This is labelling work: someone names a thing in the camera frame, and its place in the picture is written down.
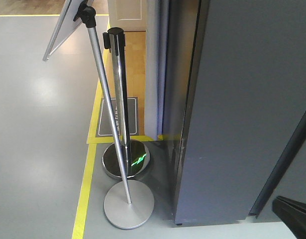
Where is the tilted sign board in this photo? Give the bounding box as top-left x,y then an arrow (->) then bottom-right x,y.
43,0 -> 93,62

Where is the silver sign stand pole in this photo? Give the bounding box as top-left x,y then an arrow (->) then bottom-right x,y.
74,0 -> 154,230

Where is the white open fridge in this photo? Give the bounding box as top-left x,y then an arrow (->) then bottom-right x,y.
162,0 -> 200,141

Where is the white wall pillar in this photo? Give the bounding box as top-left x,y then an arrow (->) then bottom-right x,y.
144,0 -> 170,140

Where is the fridge door with shelves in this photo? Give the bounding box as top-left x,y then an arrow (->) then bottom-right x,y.
175,0 -> 306,225

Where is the chrome stanchion barrier post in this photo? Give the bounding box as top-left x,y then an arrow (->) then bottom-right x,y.
103,27 -> 150,179

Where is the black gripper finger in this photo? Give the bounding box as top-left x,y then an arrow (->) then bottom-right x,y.
272,196 -> 306,239

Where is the dark grey closed fridge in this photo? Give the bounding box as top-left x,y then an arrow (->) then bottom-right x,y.
247,101 -> 306,222

